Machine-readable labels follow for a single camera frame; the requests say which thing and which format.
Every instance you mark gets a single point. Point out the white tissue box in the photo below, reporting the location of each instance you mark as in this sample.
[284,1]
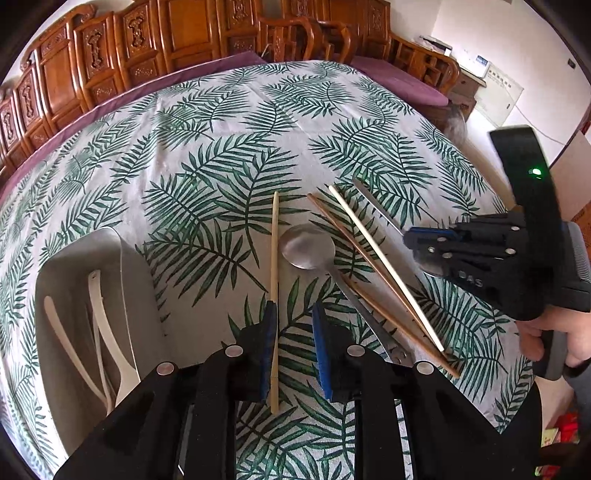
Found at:
[436,42]

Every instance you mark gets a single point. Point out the person's dark clothing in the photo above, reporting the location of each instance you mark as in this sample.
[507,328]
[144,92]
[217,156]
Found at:
[531,415]

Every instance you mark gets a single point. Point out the grey metal tray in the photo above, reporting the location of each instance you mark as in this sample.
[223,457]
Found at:
[60,392]

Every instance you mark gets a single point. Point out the purple armchair cushion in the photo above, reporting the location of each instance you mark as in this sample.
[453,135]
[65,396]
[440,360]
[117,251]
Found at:
[406,81]

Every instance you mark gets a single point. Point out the red packaging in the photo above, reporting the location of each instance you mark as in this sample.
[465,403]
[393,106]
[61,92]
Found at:
[561,427]

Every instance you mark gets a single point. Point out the white panel board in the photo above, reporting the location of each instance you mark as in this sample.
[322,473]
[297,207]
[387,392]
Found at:
[501,99]

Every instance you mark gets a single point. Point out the pale bamboo chopstick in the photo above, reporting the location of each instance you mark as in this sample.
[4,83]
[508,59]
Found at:
[275,254]

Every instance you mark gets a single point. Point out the small white plastic spoon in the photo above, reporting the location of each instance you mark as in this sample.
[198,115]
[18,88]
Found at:
[71,344]

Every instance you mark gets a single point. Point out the brown cardboard sheet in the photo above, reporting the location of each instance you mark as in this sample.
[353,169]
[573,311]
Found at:
[575,180]

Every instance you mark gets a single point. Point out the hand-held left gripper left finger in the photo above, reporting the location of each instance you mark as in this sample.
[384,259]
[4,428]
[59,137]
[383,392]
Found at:
[269,350]

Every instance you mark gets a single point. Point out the white plastic fork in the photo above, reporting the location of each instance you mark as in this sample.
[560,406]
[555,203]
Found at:
[105,369]

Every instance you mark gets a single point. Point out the large white plastic spoon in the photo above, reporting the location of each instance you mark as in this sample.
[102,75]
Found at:
[122,369]

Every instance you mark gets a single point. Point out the leaf print tablecloth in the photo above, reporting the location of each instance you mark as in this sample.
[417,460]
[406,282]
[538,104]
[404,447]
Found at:
[207,138]

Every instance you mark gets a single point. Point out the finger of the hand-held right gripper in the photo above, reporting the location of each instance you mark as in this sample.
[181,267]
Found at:
[443,265]
[429,236]

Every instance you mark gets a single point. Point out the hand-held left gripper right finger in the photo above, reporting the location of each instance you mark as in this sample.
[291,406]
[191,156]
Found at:
[322,350]

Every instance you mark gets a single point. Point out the wooden side table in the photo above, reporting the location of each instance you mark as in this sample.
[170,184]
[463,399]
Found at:
[466,87]

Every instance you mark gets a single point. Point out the white chopstick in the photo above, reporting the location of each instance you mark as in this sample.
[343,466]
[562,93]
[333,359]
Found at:
[383,263]

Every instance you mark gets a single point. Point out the person's right hand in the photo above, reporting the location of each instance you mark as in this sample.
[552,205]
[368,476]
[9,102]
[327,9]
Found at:
[579,337]

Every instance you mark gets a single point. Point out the steel spoon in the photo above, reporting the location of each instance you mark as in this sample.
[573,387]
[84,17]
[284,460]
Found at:
[307,247]

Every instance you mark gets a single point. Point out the carved wooden armchair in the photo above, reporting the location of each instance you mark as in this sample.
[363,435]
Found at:
[425,60]

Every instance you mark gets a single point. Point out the carved wooden sofa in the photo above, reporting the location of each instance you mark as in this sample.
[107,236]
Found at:
[60,83]

